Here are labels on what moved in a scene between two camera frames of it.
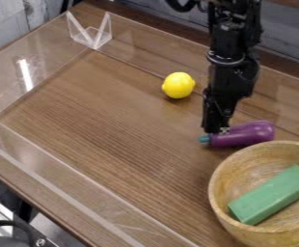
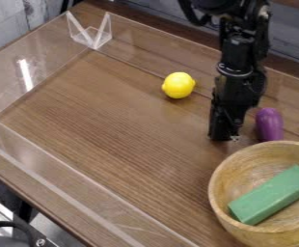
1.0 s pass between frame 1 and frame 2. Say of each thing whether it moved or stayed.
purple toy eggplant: moved
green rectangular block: stayed
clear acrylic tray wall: stayed
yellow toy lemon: stayed
